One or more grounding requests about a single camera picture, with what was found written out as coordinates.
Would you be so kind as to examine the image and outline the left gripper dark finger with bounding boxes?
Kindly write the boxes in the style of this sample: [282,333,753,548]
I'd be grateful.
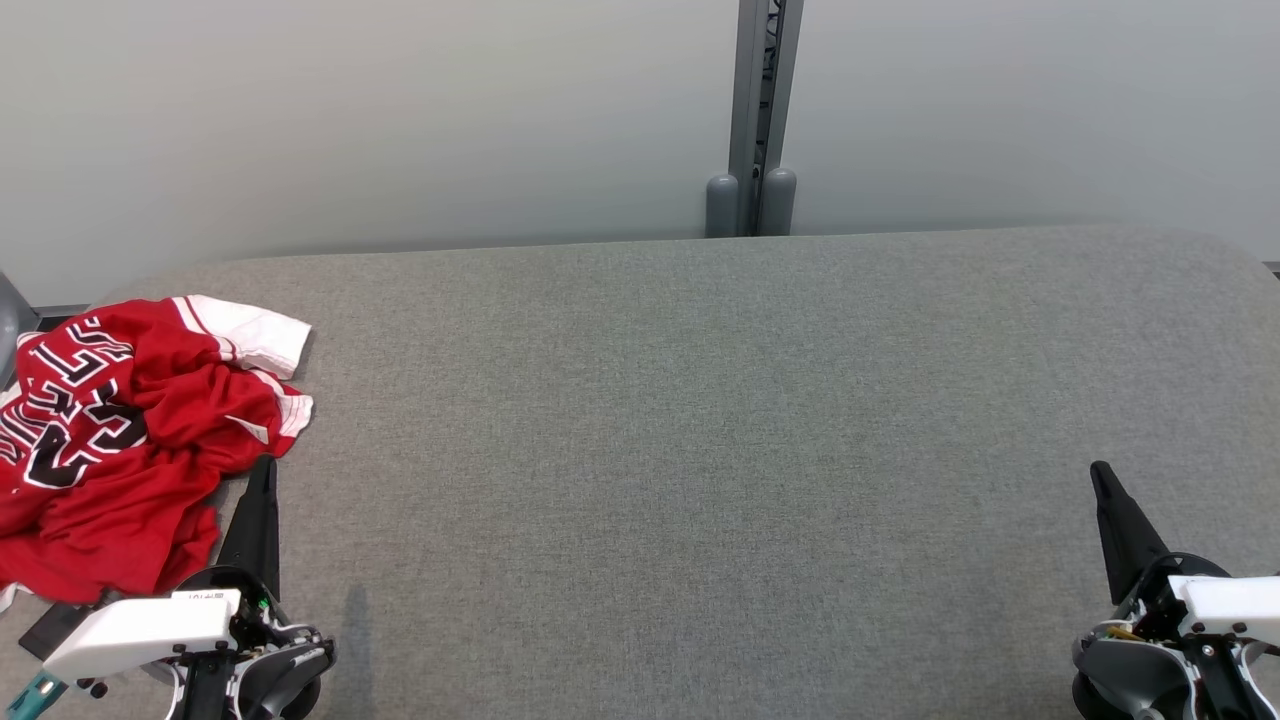
[215,455,282,601]

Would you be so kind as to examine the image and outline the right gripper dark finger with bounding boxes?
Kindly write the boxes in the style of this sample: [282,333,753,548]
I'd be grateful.
[1089,460,1173,607]

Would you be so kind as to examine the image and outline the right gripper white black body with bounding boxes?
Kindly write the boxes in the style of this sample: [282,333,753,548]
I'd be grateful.
[1072,553,1280,720]

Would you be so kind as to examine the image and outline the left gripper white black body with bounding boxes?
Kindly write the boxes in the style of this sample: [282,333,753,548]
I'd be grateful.
[45,565,337,720]

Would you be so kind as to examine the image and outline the red shorts with white band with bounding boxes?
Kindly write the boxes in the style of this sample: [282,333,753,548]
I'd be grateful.
[0,370,315,613]

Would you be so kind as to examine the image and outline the teal cable connector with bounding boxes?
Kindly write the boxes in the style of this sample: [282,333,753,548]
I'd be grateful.
[8,670,69,720]

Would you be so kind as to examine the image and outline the grey partition end post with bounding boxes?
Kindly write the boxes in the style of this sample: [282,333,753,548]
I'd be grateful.
[0,270,42,393]

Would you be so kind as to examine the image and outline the grey partition post with slot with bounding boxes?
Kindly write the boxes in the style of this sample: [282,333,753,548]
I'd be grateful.
[705,0,806,239]

